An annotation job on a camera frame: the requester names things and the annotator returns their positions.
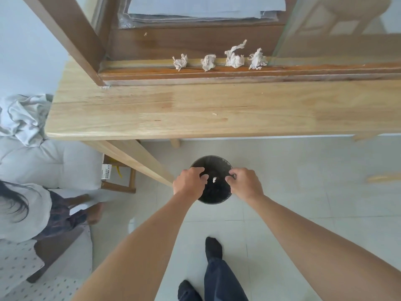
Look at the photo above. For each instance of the person's left hand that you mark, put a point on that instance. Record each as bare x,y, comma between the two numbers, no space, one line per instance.
187,184

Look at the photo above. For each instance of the person's right hand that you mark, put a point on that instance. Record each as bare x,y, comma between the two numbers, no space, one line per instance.
246,185

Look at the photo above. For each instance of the person's left thumb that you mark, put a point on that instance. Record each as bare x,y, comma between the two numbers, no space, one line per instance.
203,178

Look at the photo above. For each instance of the person's right thumb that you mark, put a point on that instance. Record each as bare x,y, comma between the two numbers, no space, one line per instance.
229,179

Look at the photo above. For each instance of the person's left forearm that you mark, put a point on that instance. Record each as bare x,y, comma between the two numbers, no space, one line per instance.
137,247

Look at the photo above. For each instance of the person's right forearm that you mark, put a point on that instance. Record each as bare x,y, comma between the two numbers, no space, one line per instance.
319,247

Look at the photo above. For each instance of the black round trash bin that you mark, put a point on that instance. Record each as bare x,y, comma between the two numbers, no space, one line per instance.
216,192

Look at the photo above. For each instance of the person's black sock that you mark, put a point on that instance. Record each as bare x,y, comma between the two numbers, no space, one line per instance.
213,247
188,291

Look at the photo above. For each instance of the white paper tag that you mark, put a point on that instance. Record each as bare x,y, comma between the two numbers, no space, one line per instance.
106,171

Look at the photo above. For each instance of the person's dark trouser leg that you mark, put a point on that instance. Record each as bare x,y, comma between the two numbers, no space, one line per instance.
222,282

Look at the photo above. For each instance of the crumpled white tissue with tail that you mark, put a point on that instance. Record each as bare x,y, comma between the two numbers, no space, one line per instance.
235,57

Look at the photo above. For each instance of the white cushion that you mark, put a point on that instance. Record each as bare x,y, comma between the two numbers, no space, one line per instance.
56,162

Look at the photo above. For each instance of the dark brown wooden seat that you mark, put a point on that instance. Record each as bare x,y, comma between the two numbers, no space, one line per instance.
56,250

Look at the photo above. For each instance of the folded grey fabric sheet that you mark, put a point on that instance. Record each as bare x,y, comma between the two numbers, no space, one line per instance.
200,9

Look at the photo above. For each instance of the rumpled grey cloth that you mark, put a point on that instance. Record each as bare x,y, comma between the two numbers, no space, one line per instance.
23,119

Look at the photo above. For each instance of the white dotted mat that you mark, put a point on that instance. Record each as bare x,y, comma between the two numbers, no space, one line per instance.
18,269

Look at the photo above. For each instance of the brown wooden window frame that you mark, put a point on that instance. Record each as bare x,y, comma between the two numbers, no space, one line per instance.
175,43

